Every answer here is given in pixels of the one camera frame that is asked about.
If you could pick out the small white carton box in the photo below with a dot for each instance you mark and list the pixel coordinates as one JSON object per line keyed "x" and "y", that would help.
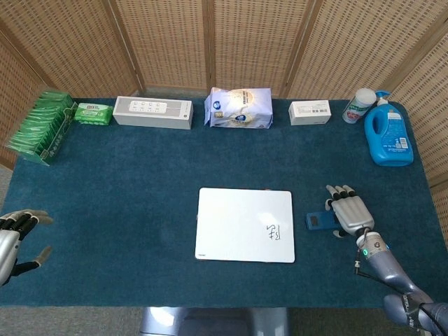
{"x": 309, "y": 112}

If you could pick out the blue whiteboard eraser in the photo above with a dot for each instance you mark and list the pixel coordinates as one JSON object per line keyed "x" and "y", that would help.
{"x": 320, "y": 221}

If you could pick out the white-lidded wipes canister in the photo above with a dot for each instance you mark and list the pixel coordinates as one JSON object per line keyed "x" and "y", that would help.
{"x": 355, "y": 108}

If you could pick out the long white power strip box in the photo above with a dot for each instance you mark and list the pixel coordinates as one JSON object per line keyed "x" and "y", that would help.
{"x": 154, "y": 113}

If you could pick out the bamboo folding screen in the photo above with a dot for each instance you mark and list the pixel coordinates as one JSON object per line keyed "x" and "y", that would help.
{"x": 175, "y": 42}

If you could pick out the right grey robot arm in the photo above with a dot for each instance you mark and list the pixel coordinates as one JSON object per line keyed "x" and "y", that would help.
{"x": 388, "y": 266}

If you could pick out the grey robot torso base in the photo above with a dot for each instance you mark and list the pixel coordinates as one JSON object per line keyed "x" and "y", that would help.
{"x": 213, "y": 322}

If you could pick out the white rectangular whiteboard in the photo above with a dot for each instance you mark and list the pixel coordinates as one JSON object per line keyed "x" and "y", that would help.
{"x": 231, "y": 227}

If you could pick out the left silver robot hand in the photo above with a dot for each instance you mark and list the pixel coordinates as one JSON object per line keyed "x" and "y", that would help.
{"x": 8, "y": 245}

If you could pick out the green tea packet display box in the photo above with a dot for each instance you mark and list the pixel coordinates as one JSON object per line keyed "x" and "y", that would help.
{"x": 38, "y": 133}

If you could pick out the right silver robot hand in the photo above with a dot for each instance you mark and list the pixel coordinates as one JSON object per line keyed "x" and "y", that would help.
{"x": 351, "y": 213}

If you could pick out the green wet wipes pack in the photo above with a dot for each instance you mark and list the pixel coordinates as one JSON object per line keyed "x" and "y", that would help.
{"x": 92, "y": 113}

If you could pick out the pale blue tissue pack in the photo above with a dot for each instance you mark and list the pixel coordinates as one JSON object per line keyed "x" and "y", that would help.
{"x": 239, "y": 108}

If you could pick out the blue detergent pump bottle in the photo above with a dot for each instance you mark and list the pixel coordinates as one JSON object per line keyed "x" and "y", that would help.
{"x": 390, "y": 136}

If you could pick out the blue carpet table cover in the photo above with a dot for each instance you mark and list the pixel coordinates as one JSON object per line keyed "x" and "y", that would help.
{"x": 140, "y": 182}

